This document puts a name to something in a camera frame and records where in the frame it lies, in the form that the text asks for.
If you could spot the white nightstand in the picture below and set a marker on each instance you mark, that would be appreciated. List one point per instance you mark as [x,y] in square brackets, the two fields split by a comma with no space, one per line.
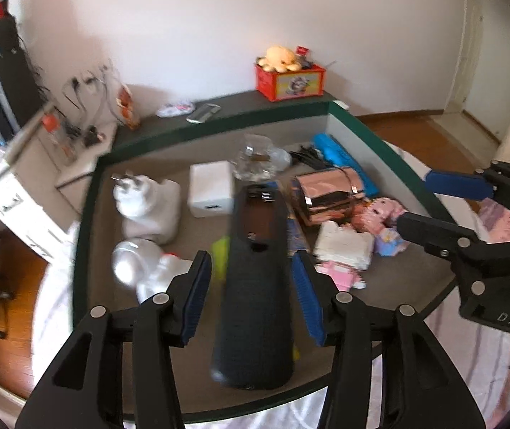
[89,163]

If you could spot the white silver ball lamp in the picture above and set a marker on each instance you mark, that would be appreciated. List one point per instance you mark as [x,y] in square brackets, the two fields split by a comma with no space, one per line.
[129,262]

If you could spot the black hair clip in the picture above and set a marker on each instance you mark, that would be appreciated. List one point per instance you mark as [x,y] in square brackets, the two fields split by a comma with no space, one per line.
[305,154]

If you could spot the pink white block toy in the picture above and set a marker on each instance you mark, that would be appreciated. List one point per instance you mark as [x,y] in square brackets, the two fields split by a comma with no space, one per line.
[342,242]

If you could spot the yellow highlighter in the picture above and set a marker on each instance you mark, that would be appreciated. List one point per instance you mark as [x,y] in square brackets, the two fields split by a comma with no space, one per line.
[220,257]

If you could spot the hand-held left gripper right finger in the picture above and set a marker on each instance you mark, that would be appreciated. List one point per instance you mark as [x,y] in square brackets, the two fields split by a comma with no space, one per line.
[307,300]

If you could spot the white red packet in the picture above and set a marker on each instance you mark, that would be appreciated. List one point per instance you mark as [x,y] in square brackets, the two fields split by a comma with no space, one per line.
[174,108]

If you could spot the white plug adapter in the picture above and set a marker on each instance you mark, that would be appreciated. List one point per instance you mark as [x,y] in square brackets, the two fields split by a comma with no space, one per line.
[147,209]

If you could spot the bottle with orange cap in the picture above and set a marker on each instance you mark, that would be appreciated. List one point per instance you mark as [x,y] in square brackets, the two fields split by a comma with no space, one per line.
[56,133]

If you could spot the red storage box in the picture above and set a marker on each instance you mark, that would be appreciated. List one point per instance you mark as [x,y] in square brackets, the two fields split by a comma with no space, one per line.
[290,83]

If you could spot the pink printed cloth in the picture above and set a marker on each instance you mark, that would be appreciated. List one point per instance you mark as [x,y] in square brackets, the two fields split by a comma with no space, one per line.
[501,228]

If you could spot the blue highlighter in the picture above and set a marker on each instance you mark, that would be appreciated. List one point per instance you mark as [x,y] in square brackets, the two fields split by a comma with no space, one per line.
[342,161]

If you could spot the white paw-shaped adapter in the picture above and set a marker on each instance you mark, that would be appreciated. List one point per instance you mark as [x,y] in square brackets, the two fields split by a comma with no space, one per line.
[161,278]

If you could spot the white cube charger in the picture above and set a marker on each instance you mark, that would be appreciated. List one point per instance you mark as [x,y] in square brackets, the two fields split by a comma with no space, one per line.
[210,190]

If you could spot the anatomical torso model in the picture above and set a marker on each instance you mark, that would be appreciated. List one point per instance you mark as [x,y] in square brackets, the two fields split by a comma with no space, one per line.
[127,108]

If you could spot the rose gold case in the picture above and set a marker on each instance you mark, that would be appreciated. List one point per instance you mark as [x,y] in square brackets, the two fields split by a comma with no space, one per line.
[326,196]

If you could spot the striped white quilt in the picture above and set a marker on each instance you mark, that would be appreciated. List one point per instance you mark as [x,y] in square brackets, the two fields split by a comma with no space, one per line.
[56,279]

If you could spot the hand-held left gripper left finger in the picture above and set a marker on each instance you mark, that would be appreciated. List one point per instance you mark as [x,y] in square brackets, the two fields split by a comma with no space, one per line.
[196,300]

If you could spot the white wall socket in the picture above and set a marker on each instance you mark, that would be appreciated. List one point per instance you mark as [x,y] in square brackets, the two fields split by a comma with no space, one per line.
[103,70]

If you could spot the white door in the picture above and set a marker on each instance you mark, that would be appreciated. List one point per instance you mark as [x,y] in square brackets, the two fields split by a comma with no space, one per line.
[469,53]

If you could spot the pink box with green rim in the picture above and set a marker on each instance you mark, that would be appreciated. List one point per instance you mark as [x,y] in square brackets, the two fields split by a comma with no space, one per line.
[98,232]

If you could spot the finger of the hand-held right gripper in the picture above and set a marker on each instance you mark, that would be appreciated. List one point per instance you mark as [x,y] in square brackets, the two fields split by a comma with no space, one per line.
[434,231]
[458,185]

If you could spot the yellow octopus plush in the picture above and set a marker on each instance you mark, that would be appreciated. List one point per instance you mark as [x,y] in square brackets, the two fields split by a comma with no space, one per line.
[279,59]

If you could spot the black remote control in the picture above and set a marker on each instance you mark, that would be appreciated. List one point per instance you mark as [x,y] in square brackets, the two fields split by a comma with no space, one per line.
[255,295]

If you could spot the blue pink block toy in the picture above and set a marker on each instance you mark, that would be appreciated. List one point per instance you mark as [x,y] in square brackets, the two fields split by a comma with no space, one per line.
[382,221]

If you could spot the black computer tower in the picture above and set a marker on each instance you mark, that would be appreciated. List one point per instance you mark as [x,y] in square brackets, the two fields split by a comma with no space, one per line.
[9,82]

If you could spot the white desk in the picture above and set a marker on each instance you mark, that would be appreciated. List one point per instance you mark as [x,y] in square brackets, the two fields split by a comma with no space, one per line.
[13,190]

